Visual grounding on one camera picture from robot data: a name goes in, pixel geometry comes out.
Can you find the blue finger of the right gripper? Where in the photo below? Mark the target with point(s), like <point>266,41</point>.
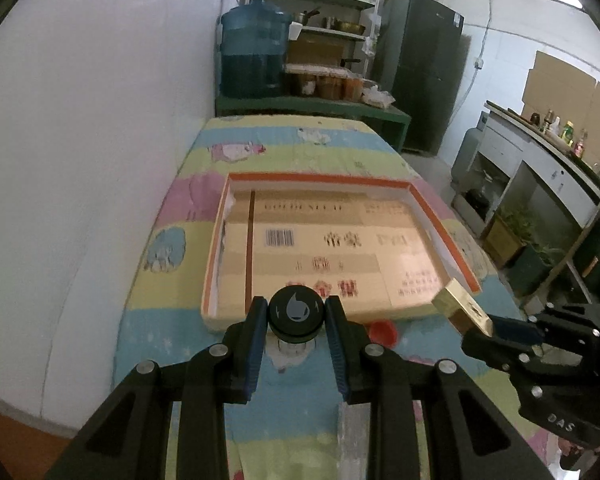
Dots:
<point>494,352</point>
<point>523,333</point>

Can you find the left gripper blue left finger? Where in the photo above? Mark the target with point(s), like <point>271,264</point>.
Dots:
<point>248,352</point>

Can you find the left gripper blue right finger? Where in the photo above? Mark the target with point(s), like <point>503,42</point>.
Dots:
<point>345,352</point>

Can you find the red bottle cap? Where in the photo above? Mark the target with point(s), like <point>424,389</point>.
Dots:
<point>383,332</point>

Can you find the black bottle cap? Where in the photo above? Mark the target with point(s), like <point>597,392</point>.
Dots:
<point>295,314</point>

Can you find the small gold box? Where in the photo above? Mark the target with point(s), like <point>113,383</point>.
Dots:
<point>461,309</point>

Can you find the clear patterned rectangular case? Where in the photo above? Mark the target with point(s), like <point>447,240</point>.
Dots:
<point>353,441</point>

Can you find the person's right hand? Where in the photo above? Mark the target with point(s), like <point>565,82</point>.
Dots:
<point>574,457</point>

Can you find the shallow orange rimmed cardboard tray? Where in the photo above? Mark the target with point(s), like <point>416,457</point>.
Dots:
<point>380,245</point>

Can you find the colourful cartoon sheep quilt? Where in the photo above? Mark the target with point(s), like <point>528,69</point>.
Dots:
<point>162,320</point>

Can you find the potted green plant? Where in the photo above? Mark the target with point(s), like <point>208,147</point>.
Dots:
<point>510,231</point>

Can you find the white kitchen counter cabinet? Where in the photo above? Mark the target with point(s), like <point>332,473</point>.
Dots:
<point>517,166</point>

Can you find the grey gas cylinder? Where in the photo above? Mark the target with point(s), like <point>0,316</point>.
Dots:
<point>466,155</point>

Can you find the green low bench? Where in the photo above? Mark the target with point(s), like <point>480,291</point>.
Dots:
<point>296,105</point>

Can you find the white plastic bag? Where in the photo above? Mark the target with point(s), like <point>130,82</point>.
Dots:
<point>377,98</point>

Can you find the cardboard box on shelf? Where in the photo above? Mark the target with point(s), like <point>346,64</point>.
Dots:
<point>314,53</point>

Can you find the dark green refrigerator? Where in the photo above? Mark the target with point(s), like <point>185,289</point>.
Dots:
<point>417,53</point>

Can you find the green white storage shelf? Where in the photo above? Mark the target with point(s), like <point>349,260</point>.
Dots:
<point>330,20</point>

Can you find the blue water jug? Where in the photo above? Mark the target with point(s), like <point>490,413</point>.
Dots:
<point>253,50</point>

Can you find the cardboard sheet on wall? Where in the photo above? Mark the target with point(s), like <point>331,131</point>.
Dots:
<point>571,94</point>

